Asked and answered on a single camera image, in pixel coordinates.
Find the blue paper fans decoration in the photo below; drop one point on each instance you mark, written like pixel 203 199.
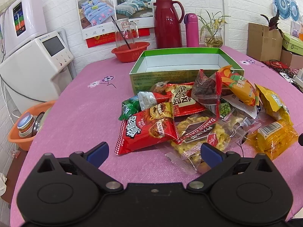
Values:
pixel 288 9

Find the green pea snack packet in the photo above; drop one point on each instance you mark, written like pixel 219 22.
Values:
pixel 224 109

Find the silver red snack bag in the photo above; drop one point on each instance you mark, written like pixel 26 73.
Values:
pixel 150 99

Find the red chinese snack bag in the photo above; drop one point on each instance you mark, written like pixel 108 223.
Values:
pixel 180 96

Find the yellow barcode snack bag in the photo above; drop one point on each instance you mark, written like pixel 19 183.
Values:
pixel 273 139

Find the green snack bag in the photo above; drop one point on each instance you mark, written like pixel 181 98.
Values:
pixel 130 107

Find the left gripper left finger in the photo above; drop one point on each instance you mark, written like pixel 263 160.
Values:
pixel 88 164

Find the brown cardboard box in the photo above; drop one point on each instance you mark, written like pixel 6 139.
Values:
pixel 264 44

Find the dark red leaf plant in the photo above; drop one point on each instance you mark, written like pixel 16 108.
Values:
pixel 273 22

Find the pink floral tablecloth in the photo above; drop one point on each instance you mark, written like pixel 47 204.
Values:
pixel 83 117

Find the white blue snack bag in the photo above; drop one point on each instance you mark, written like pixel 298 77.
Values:
pixel 232 99

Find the green cardboard box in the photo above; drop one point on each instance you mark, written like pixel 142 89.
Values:
pixel 177 65

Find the wall calendar poster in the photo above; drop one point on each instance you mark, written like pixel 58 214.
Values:
pixel 96 18

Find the white water dispenser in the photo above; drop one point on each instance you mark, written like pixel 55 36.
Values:
pixel 38 71

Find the red plastic basin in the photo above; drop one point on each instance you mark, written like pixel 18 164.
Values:
pixel 126 55

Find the yellow crinkled snack bag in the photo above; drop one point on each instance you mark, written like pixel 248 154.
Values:
pixel 273 105

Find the orange snack bag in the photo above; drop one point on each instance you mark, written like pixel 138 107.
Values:
pixel 239 86

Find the red lion snack bag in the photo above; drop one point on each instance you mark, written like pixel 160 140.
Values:
pixel 146 128

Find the orange plastic basin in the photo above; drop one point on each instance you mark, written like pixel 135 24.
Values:
pixel 26 127

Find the white water purifier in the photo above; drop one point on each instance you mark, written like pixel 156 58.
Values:
pixel 21 22

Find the red dates snack bag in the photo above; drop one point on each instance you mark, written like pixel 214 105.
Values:
pixel 207 91

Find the glass vase with plant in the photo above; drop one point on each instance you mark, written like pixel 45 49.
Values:
pixel 211 28

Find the pink thermos bottle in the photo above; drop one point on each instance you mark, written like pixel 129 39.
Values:
pixel 191 30

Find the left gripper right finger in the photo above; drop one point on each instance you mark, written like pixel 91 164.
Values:
pixel 220 163

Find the black stirring stick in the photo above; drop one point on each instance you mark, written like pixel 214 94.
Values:
pixel 121 33

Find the dark red thermos jug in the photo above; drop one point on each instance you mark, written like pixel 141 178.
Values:
pixel 168 17

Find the green shoe box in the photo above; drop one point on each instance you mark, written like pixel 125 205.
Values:
pixel 292 44

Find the clear glass pitcher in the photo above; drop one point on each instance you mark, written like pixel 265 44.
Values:
pixel 129 30

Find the yellow popcorn snack bag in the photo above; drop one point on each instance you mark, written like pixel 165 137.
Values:
pixel 198 129

